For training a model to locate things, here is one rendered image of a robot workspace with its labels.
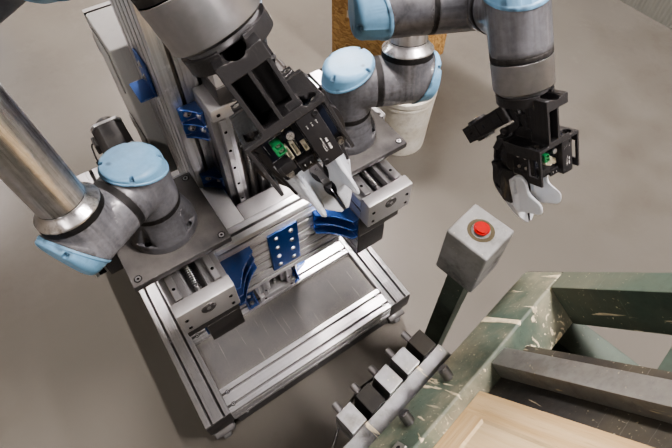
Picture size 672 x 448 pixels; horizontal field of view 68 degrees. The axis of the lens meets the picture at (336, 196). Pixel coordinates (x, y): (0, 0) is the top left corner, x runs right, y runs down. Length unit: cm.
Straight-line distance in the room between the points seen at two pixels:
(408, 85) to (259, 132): 80
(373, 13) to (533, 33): 19
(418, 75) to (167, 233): 63
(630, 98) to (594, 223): 97
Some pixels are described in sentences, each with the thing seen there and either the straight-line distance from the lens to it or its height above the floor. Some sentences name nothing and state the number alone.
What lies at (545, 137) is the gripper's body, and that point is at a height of 152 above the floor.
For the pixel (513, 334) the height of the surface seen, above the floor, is 91.
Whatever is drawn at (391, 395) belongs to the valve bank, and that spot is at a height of 74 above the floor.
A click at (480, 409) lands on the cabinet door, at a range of 112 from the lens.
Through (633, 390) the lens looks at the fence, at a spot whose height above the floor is 115.
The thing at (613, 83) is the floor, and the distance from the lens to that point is 341.
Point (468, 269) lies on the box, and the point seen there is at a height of 85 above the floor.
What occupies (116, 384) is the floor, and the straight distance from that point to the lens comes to 222.
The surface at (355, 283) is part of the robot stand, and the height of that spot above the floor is 21.
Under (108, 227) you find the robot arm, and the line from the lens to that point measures 96.
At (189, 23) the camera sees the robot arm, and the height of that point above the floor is 178.
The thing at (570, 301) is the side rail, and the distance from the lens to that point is 128.
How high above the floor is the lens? 198
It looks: 54 degrees down
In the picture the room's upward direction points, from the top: straight up
